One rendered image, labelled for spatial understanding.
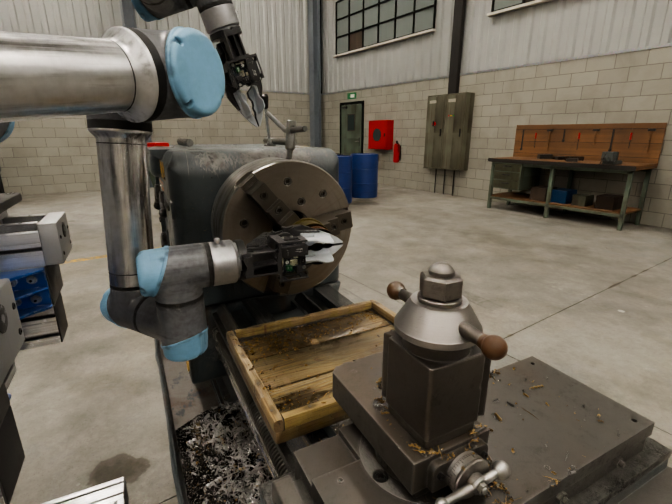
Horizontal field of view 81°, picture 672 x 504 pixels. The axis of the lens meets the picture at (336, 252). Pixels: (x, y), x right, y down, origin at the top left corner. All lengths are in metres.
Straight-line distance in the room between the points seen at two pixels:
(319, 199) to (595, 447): 0.67
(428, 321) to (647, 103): 7.09
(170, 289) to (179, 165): 0.40
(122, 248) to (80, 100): 0.29
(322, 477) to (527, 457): 0.21
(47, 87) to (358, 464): 0.50
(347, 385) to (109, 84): 0.45
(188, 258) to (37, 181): 10.32
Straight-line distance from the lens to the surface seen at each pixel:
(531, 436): 0.53
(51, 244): 1.01
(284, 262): 0.68
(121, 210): 0.74
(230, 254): 0.67
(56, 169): 10.91
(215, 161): 1.01
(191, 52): 0.62
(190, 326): 0.69
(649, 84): 7.39
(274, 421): 0.61
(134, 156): 0.74
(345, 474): 0.45
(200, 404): 1.29
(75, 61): 0.55
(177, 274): 0.66
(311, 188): 0.91
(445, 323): 0.35
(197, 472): 1.04
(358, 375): 0.49
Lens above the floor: 1.29
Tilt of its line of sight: 17 degrees down
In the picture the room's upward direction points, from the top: straight up
